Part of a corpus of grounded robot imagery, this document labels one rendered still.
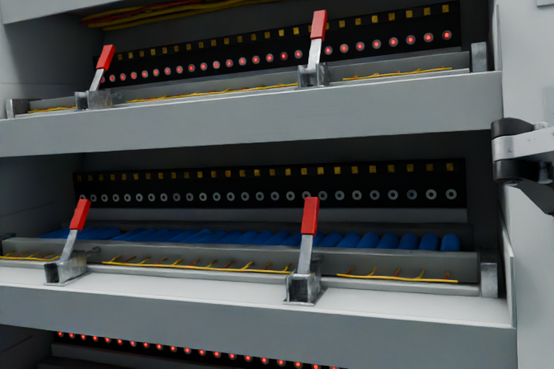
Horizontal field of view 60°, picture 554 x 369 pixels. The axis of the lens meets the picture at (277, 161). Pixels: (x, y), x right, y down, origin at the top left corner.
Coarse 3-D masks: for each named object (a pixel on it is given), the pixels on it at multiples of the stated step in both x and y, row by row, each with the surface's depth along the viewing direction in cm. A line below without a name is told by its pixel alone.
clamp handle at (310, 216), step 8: (312, 200) 43; (304, 208) 43; (312, 208) 43; (304, 216) 43; (312, 216) 43; (304, 224) 43; (312, 224) 42; (304, 232) 42; (312, 232) 42; (304, 240) 42; (312, 240) 42; (304, 248) 42; (304, 256) 41; (304, 264) 41; (304, 272) 41
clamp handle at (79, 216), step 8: (80, 200) 54; (88, 200) 54; (80, 208) 53; (88, 208) 54; (80, 216) 53; (72, 224) 52; (80, 224) 52; (72, 232) 52; (72, 240) 52; (64, 248) 51; (72, 248) 51; (64, 256) 51
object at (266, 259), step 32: (0, 256) 59; (32, 256) 60; (96, 256) 56; (128, 256) 54; (160, 256) 52; (192, 256) 51; (224, 256) 49; (256, 256) 48; (288, 256) 47; (352, 256) 44; (384, 256) 43; (416, 256) 42; (448, 256) 41
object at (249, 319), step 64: (512, 256) 32; (0, 320) 52; (64, 320) 48; (128, 320) 45; (192, 320) 43; (256, 320) 40; (320, 320) 38; (384, 320) 36; (448, 320) 35; (512, 320) 33
